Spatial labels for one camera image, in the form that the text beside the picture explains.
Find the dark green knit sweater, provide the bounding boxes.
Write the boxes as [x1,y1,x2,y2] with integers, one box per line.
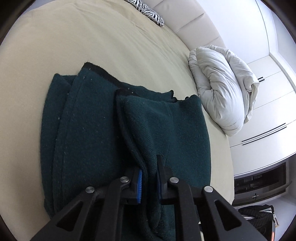
[40,62,212,241]

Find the grey low cabinet drawer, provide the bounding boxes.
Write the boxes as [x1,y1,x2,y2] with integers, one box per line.
[232,162,292,206]

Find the white folded duvet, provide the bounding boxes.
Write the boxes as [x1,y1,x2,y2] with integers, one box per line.
[188,45,259,137]

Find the black bag on floor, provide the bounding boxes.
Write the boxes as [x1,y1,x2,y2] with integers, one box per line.
[238,204,279,240]

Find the beige bed sheet mattress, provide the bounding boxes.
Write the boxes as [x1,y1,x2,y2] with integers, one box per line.
[0,0,235,241]

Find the cream padded headboard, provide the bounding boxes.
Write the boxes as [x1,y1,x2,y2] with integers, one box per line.
[144,0,225,50]

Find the zebra print pillow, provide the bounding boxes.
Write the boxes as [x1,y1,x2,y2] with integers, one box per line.
[125,0,165,27]

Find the white wardrobe with black handles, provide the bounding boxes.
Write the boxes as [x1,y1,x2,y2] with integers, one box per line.
[229,1,295,178]

